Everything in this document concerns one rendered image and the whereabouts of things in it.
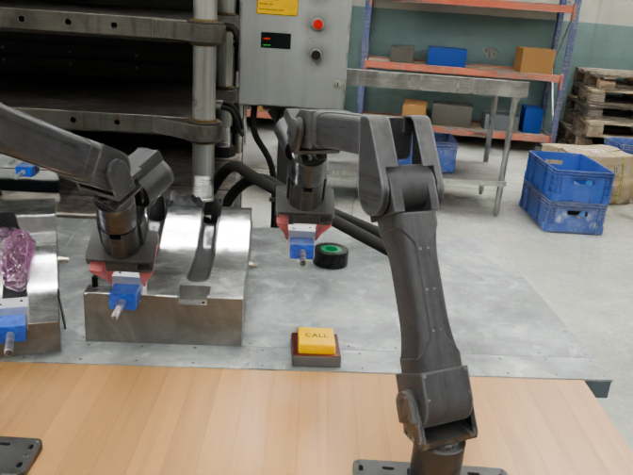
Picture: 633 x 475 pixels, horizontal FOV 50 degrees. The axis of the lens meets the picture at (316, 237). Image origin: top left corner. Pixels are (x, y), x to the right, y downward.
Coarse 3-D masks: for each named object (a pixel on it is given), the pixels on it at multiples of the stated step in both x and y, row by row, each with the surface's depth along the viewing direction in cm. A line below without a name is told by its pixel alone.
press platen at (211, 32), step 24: (0, 0) 211; (24, 0) 226; (0, 24) 171; (24, 24) 171; (48, 24) 171; (72, 24) 172; (96, 24) 172; (120, 24) 172; (144, 24) 172; (168, 24) 170; (192, 24) 165; (216, 24) 166
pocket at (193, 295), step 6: (180, 288) 115; (186, 288) 115; (192, 288) 115; (198, 288) 115; (204, 288) 116; (210, 288) 116; (180, 294) 116; (186, 294) 116; (192, 294) 116; (198, 294) 116; (204, 294) 116; (180, 300) 116; (186, 300) 116; (192, 300) 116; (198, 300) 116; (204, 300) 116
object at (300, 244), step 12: (288, 228) 124; (300, 228) 124; (312, 228) 125; (288, 240) 123; (300, 240) 121; (312, 240) 122; (288, 252) 124; (300, 252) 118; (312, 252) 120; (300, 264) 115
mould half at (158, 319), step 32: (192, 224) 136; (224, 224) 137; (160, 256) 128; (192, 256) 129; (224, 256) 130; (96, 288) 111; (160, 288) 113; (224, 288) 115; (96, 320) 111; (128, 320) 112; (160, 320) 112; (192, 320) 112; (224, 320) 113
